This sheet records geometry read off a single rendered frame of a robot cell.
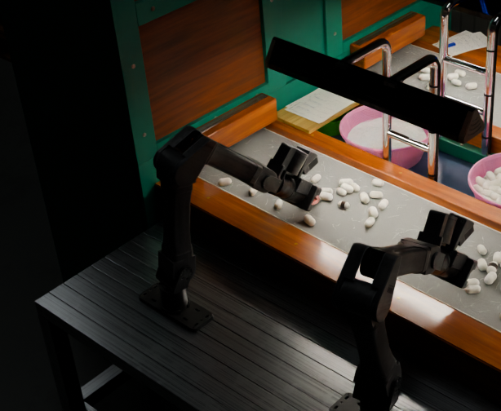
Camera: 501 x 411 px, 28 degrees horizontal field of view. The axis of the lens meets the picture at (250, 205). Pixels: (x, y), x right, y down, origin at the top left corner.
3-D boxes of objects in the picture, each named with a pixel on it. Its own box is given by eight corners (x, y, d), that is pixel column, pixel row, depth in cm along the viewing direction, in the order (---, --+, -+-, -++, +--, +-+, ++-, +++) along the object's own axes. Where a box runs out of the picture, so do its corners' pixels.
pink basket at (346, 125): (438, 177, 281) (439, 148, 276) (340, 181, 284) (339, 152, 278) (429, 128, 303) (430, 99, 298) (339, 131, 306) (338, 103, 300)
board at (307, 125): (309, 134, 288) (309, 130, 288) (272, 117, 298) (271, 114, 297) (384, 89, 306) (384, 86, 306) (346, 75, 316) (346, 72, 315)
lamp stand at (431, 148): (396, 237, 260) (397, 81, 235) (338, 209, 273) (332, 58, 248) (442, 204, 271) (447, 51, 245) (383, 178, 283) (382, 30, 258)
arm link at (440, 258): (427, 209, 217) (409, 201, 206) (466, 220, 212) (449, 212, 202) (411, 262, 216) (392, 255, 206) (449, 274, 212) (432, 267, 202)
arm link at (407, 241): (408, 233, 209) (343, 245, 183) (449, 245, 205) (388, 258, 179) (394, 290, 211) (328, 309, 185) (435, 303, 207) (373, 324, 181)
